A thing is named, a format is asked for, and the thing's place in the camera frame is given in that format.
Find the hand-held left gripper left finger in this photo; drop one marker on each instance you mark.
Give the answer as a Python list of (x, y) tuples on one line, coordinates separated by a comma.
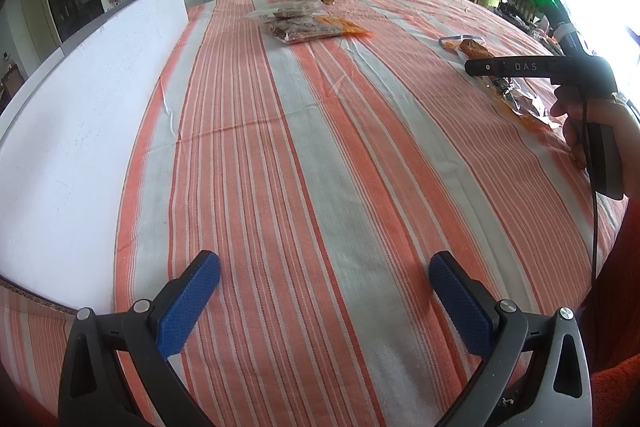
[(192, 302)]

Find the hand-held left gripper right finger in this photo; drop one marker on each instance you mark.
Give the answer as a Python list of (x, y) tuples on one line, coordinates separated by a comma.
[(460, 307)]

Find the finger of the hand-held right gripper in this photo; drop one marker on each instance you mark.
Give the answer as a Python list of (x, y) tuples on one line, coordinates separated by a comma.
[(500, 68)]

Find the clear orange snack packet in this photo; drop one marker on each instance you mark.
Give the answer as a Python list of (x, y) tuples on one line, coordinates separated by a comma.
[(520, 102)]

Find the person's right hand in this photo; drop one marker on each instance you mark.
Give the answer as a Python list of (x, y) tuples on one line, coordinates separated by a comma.
[(622, 122)]

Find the person's red clothing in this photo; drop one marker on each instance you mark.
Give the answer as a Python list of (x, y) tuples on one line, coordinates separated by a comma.
[(617, 357)]

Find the orange striped tablecloth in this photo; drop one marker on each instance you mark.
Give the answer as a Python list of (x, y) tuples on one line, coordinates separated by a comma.
[(325, 167)]

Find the clear packet with orange edge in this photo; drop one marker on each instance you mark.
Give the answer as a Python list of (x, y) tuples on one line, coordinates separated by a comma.
[(312, 29)]

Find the white foam board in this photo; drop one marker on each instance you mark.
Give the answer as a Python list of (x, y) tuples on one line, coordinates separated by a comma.
[(85, 122)]

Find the pale yellow door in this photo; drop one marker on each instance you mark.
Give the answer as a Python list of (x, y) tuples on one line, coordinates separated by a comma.
[(42, 22)]

